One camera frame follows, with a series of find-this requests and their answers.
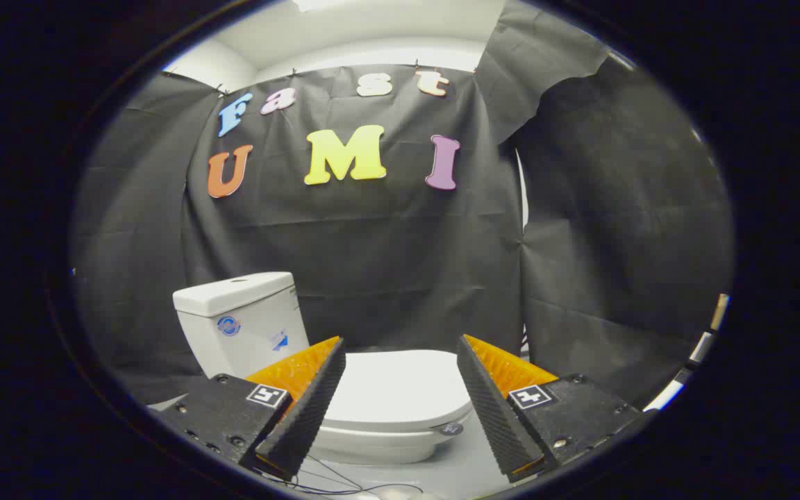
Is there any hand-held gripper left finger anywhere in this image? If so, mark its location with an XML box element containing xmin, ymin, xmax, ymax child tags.
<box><xmin>152</xmin><ymin>336</ymin><xmax>347</xmax><ymax>481</ymax></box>

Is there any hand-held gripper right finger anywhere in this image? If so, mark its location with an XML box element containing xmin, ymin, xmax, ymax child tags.
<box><xmin>457</xmin><ymin>334</ymin><xmax>658</xmax><ymax>484</ymax></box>

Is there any white toilet lid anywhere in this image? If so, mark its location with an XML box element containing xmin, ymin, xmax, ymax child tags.
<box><xmin>317</xmin><ymin>349</ymin><xmax>474</xmax><ymax>435</ymax></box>

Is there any black backdrop cloth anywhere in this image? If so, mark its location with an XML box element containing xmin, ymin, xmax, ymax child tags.
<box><xmin>70</xmin><ymin>2</ymin><xmax>735</xmax><ymax>410</ymax></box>

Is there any thin black cable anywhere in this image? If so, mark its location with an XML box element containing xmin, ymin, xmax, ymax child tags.
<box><xmin>254</xmin><ymin>454</ymin><xmax>426</xmax><ymax>496</ymax></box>

